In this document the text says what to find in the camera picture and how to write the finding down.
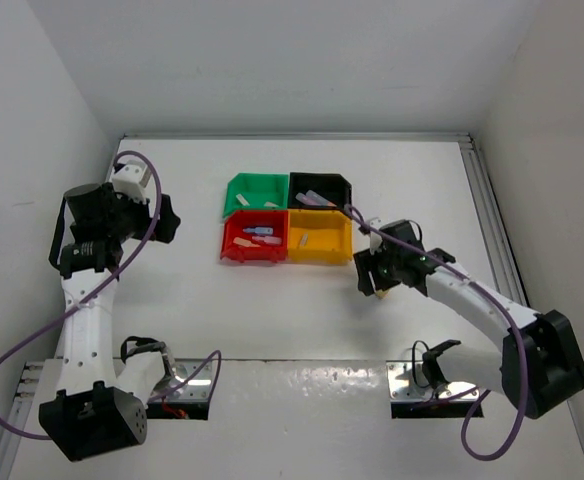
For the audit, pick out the metal base plate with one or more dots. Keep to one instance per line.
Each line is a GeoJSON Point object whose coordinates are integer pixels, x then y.
{"type": "Point", "coordinates": [188, 382]}
{"type": "Point", "coordinates": [403, 388]}

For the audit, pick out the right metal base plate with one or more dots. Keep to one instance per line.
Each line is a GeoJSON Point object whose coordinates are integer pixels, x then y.
{"type": "Point", "coordinates": [403, 388]}

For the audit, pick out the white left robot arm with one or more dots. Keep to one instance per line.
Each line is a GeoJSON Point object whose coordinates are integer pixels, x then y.
{"type": "Point", "coordinates": [97, 410]}

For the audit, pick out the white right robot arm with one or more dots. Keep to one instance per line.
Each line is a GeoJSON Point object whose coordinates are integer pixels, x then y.
{"type": "Point", "coordinates": [536, 359]}

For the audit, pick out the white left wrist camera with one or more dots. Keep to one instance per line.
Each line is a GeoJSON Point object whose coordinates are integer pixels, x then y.
{"type": "Point", "coordinates": [131, 179]}

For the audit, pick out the yellow plastic bin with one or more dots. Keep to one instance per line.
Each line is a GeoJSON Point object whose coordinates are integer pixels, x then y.
{"type": "Point", "coordinates": [329, 237]}

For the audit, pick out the green plastic bin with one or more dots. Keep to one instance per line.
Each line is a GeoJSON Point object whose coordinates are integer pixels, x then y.
{"type": "Point", "coordinates": [257, 188]}

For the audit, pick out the black plastic bin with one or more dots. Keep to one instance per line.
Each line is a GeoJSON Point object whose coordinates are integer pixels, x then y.
{"type": "Point", "coordinates": [332, 186]}

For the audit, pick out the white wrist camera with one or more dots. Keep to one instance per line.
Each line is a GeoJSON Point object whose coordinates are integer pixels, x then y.
{"type": "Point", "coordinates": [131, 179]}
{"type": "Point", "coordinates": [375, 240]}

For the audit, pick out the red plastic bin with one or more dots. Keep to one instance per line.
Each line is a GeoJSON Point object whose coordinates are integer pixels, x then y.
{"type": "Point", "coordinates": [240, 219]}

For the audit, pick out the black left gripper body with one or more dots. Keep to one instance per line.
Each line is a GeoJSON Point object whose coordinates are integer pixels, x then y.
{"type": "Point", "coordinates": [128, 217]}

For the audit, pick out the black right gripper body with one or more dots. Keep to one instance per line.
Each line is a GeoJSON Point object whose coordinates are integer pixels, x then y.
{"type": "Point", "coordinates": [382, 267]}

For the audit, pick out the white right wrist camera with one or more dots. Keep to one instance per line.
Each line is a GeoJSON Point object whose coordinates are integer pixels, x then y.
{"type": "Point", "coordinates": [375, 240]}

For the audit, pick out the beige white mini stapler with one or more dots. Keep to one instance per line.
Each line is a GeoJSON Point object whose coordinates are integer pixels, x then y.
{"type": "Point", "coordinates": [242, 200]}

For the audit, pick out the orange correction tape dispenser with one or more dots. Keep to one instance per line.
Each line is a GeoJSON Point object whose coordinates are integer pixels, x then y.
{"type": "Point", "coordinates": [243, 243]}

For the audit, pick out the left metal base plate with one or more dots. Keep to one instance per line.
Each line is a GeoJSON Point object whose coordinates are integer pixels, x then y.
{"type": "Point", "coordinates": [188, 382]}

